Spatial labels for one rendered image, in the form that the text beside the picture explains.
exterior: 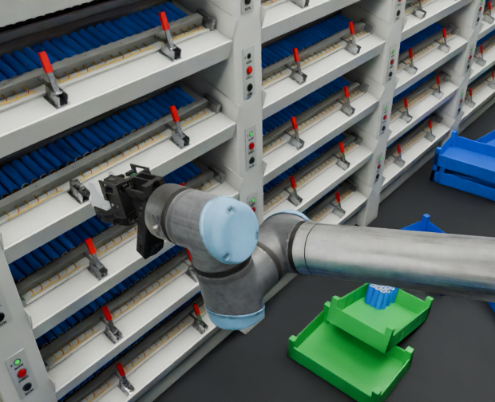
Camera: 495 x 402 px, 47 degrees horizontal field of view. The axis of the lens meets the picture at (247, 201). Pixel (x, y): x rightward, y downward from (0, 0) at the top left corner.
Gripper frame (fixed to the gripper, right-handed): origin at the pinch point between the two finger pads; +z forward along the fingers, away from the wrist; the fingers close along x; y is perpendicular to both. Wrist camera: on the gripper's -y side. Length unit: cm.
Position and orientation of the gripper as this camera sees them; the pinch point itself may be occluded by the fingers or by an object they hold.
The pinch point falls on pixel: (99, 199)
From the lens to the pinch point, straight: 108.7
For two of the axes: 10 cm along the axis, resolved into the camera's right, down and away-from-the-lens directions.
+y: -1.9, -8.7, -4.5
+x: -6.6, 4.5, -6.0
